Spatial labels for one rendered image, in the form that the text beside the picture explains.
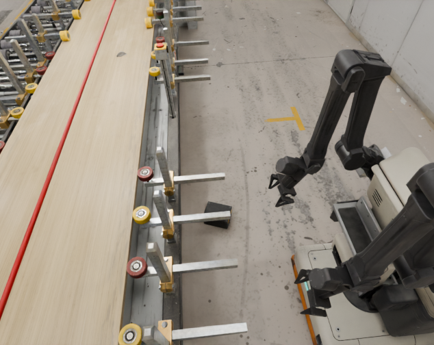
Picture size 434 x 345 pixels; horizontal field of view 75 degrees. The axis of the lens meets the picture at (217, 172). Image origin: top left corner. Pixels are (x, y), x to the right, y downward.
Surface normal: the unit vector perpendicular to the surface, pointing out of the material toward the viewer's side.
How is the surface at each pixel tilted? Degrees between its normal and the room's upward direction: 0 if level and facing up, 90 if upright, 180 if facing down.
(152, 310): 0
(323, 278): 59
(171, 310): 0
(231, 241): 0
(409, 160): 42
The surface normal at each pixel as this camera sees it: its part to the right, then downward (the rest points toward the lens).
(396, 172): -0.69, -0.41
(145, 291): -0.03, -0.64
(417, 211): -1.00, 0.07
